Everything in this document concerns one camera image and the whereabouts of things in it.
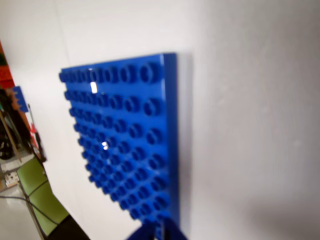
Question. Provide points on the small blue building block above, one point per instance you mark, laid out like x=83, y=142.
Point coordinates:
x=20, y=98

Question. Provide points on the green chair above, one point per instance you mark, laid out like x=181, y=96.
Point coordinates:
x=40, y=197

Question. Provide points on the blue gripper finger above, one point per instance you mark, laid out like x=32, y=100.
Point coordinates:
x=173, y=232
x=147, y=232

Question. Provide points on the blue 8x8 studded baseplate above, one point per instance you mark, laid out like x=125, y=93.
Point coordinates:
x=140, y=117

